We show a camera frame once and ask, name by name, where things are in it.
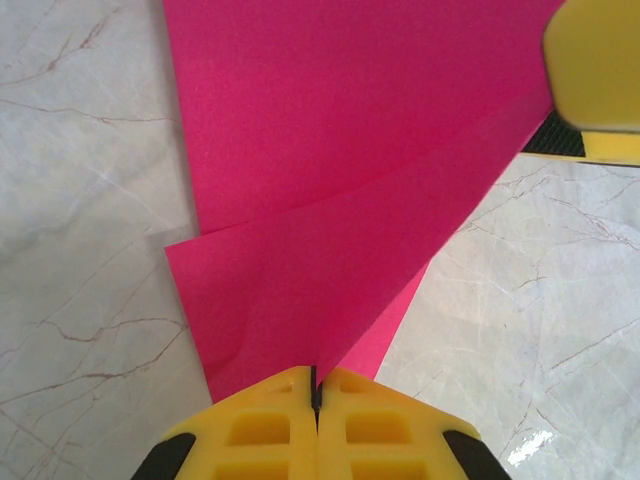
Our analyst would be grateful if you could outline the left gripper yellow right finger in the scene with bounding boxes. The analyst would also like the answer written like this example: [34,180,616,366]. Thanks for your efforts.
[318,368,507,480]

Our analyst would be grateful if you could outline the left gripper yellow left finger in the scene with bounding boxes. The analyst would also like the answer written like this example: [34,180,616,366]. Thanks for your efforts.
[130,366,320,480]

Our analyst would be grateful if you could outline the pink square paper sheet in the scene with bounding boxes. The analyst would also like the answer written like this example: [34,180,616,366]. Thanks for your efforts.
[161,0,569,406]

